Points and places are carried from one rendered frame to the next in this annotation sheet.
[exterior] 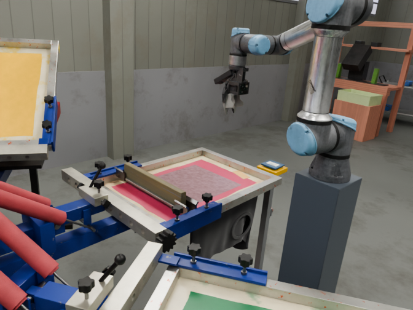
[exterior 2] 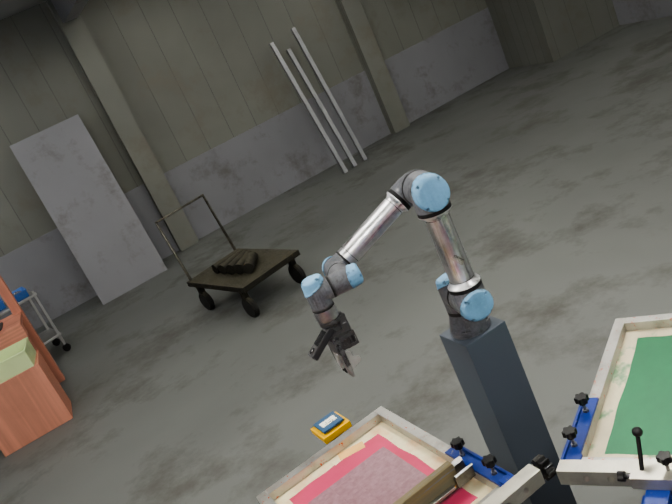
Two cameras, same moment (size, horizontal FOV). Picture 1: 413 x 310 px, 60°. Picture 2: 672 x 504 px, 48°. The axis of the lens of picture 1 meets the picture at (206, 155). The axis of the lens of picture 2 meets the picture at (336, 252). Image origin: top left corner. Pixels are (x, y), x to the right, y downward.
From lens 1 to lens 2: 2.09 m
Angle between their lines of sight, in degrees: 60
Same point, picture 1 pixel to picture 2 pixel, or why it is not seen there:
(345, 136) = not seen: hidden behind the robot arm
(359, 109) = (24, 381)
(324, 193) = (497, 336)
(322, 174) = (483, 325)
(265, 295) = (602, 407)
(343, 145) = not seen: hidden behind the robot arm
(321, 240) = (518, 374)
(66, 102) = not seen: outside the picture
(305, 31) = (375, 233)
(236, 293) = (601, 425)
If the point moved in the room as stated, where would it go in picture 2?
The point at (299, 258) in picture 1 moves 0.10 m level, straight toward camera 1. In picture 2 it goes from (515, 411) to (540, 412)
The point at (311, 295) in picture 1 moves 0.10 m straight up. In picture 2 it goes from (605, 374) to (596, 350)
